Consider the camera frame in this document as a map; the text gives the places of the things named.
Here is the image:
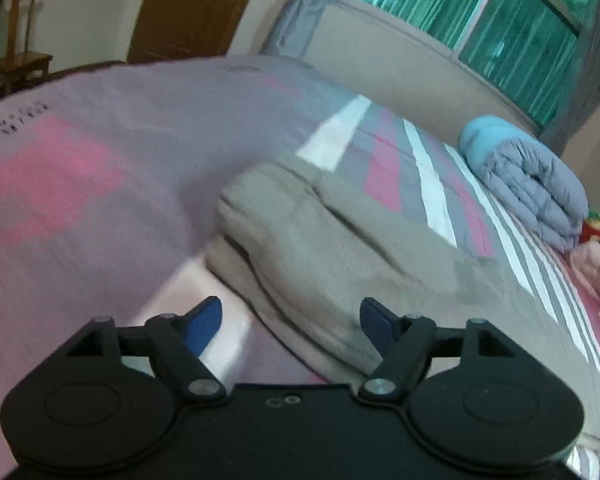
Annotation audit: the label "window with green curtain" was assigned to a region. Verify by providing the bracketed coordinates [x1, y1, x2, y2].
[358, 0, 588, 127]

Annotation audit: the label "grey-brown fleece pants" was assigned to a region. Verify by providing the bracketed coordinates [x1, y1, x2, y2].
[206, 156, 600, 451]

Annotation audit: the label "striped pink grey bed sheet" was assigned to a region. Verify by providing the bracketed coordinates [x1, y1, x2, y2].
[0, 56, 600, 478]

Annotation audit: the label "grey side curtain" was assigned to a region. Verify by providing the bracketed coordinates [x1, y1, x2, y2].
[260, 0, 330, 58]

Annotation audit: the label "pink folded cloth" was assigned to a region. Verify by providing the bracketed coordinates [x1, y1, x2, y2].
[569, 238, 600, 311]

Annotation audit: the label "brown wooden door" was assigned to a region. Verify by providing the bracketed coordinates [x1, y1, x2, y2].
[126, 0, 249, 64]

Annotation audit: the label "folded blue grey quilt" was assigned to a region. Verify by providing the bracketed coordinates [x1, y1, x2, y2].
[458, 116, 588, 252]

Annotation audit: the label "wooden chair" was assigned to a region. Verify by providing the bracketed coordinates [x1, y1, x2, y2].
[0, 0, 54, 96]

